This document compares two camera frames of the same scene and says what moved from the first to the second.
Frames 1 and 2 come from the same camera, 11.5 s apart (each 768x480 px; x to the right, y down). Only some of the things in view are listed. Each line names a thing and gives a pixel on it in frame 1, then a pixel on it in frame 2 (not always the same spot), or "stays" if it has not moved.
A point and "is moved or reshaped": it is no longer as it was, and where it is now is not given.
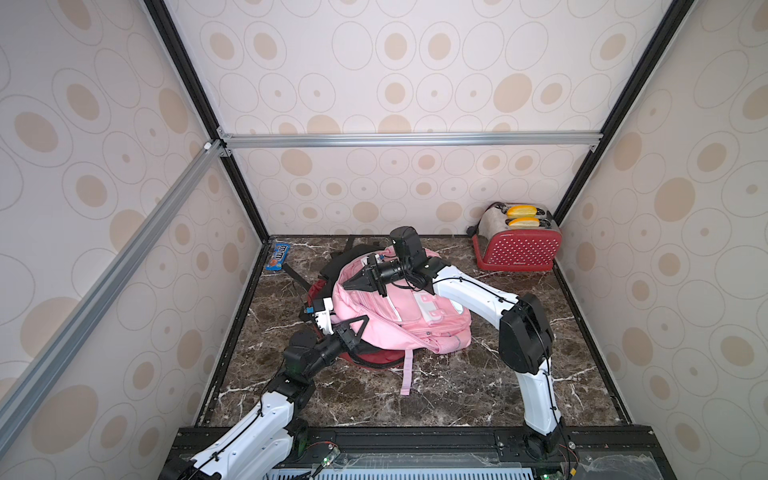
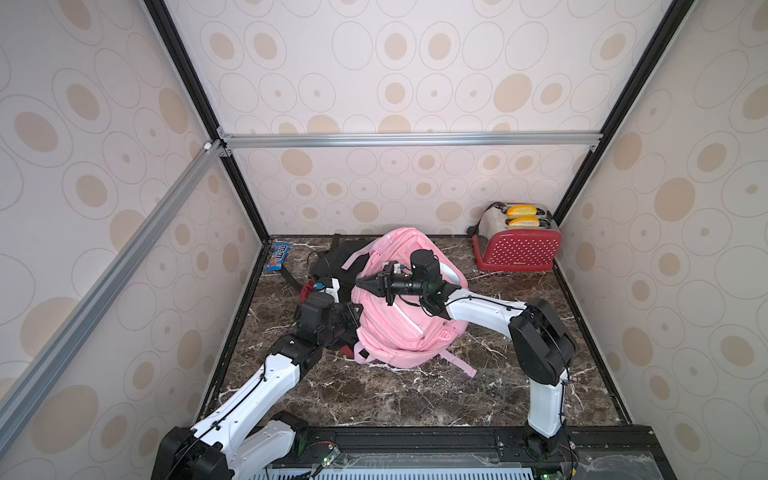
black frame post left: x=172 y=36 stays
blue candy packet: x=278 y=257 stays
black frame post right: x=667 y=28 stays
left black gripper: x=344 y=336 -> x=352 y=319
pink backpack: x=407 y=319 is moved or reshaped
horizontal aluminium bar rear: x=410 y=139 stays
